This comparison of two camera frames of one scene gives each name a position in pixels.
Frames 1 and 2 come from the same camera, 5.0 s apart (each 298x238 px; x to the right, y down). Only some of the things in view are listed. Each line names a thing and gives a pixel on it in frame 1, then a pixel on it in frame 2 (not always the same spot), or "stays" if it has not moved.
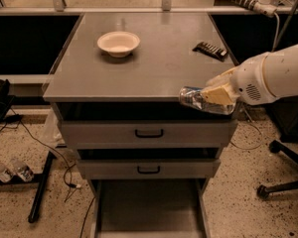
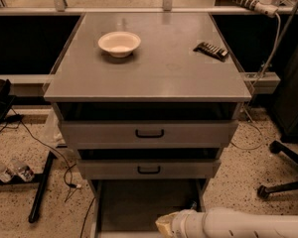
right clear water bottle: x=22 y=171 stays
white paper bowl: x=118 y=43 stays
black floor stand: x=40 y=181 stays
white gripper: x=249 y=79 to x=181 y=222
